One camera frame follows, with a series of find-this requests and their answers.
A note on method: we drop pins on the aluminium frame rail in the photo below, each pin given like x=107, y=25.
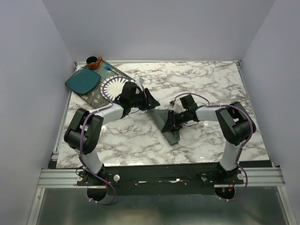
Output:
x=57, y=178

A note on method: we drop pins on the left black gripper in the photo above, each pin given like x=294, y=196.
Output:
x=149, y=103

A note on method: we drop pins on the white striped round plate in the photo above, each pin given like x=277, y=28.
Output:
x=112, y=86

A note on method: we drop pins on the grey cloth napkin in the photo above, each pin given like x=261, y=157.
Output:
x=162, y=122

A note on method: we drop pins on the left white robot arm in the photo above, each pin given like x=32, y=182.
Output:
x=85, y=127

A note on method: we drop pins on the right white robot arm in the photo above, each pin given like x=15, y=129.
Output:
x=236, y=125

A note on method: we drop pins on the floral rectangular serving tray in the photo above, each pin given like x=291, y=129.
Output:
x=94, y=97

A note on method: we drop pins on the teal square plate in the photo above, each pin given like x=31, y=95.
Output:
x=83, y=81

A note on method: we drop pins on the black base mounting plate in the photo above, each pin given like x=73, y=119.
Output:
x=175, y=179

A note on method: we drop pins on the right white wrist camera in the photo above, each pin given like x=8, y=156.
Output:
x=177, y=106

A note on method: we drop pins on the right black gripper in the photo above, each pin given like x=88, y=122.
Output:
x=171, y=123

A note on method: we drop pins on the orange ceramic mug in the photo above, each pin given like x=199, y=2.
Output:
x=93, y=62

